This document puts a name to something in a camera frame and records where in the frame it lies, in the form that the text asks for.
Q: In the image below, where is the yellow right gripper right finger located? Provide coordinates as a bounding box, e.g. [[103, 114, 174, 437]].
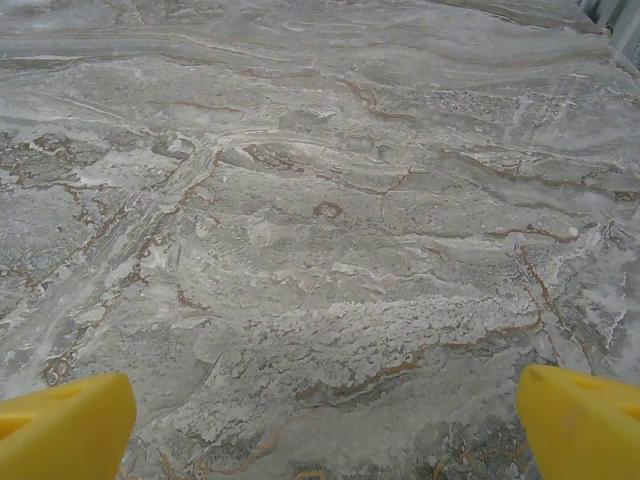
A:
[[516, 364, 640, 480]]

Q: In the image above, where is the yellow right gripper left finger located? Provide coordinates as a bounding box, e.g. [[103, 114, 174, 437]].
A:
[[0, 372, 137, 480]]

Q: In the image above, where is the aluminium side rail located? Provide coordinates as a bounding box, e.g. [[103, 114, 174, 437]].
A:
[[582, 0, 640, 76]]

